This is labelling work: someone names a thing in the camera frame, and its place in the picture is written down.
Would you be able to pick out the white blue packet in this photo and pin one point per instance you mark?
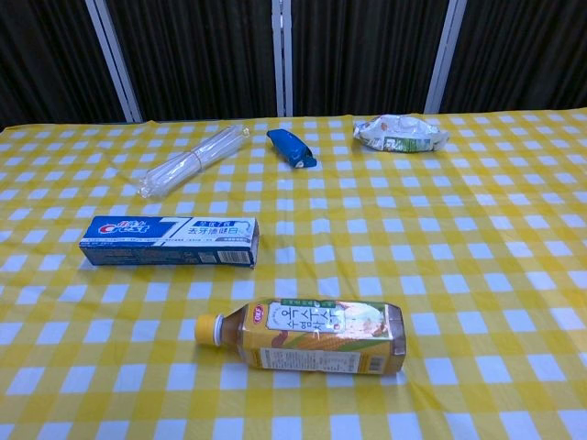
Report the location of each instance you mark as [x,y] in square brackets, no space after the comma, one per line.
[174,238]

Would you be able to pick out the crumpled white green snack bag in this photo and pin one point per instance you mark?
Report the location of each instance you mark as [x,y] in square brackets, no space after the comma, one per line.
[399,135]

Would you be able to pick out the blue snack packet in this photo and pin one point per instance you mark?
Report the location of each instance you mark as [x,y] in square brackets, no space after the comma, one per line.
[289,146]

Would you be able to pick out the yellow corn tea bottle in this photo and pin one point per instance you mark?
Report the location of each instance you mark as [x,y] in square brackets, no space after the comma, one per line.
[312,337]

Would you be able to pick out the bundle of white straws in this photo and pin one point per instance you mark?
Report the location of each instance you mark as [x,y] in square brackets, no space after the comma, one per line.
[188,165]

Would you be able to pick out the yellow white checkered tablecloth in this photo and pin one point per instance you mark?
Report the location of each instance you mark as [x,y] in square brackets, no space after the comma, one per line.
[413,256]

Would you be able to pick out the white partition post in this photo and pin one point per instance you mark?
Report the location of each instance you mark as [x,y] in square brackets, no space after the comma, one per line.
[283,55]
[114,59]
[445,55]

